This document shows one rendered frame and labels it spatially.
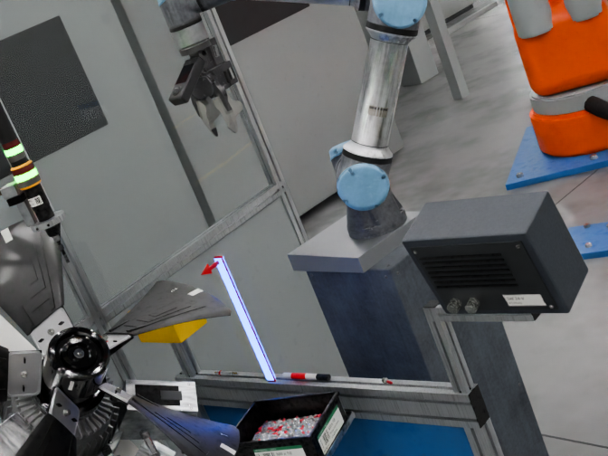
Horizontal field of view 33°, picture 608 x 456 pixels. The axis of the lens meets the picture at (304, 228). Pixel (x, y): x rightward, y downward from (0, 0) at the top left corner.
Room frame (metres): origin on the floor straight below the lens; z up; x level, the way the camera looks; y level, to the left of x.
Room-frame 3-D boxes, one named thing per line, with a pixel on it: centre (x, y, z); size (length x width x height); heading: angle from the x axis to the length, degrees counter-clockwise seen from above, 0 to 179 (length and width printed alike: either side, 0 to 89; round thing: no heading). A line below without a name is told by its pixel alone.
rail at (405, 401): (2.12, 0.12, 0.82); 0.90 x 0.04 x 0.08; 44
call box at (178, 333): (2.41, 0.40, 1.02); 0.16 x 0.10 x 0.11; 44
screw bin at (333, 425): (1.96, 0.20, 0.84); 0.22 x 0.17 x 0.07; 60
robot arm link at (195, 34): (2.31, 0.08, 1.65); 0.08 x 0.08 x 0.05
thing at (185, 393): (2.00, 0.44, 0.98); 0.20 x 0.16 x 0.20; 44
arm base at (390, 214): (2.42, -0.17, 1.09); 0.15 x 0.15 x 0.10
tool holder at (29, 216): (1.95, 0.46, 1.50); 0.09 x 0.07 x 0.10; 79
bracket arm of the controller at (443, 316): (1.74, -0.25, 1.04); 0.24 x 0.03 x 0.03; 44
